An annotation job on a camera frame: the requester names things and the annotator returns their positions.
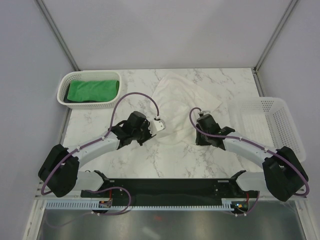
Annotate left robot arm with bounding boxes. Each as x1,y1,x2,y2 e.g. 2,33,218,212
38,111,166,198

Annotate white perforated basket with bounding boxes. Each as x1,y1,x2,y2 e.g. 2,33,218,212
228,97,306,162
56,70,123,110

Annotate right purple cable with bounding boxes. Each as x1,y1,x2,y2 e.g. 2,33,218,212
189,107,311,196

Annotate left aluminium frame post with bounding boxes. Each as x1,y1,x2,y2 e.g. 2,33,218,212
34,0,80,71

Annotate dark blue towel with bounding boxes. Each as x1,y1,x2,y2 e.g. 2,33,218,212
63,95,75,103

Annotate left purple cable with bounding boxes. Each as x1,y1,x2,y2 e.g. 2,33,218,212
41,91,162,196

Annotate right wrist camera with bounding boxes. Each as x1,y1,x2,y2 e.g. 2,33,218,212
199,110,211,116

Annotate white perforated basket right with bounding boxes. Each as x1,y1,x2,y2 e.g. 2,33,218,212
228,97,306,162

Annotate white towel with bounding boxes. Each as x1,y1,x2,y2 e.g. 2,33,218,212
152,72,221,145

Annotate white perforated basket left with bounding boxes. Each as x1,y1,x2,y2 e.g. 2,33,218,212
56,70,123,110

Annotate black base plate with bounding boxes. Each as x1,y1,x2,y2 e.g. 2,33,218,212
79,177,261,208

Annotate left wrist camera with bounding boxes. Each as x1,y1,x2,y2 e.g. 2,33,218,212
149,119,166,135

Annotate green towel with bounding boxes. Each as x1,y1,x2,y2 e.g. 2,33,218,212
65,79,120,103

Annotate purple cable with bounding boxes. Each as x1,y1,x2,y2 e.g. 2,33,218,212
41,91,162,196
189,107,311,196

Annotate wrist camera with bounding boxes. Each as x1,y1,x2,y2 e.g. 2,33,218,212
199,110,211,116
149,119,166,135

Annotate right aluminium frame post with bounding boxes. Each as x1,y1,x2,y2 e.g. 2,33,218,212
252,0,301,73

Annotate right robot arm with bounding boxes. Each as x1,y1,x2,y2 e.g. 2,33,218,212
194,112,310,202

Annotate aluminium frame post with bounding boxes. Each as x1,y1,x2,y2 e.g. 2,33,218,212
252,0,301,73
34,0,80,71

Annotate white cable duct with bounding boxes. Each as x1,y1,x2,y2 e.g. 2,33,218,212
45,199,244,211

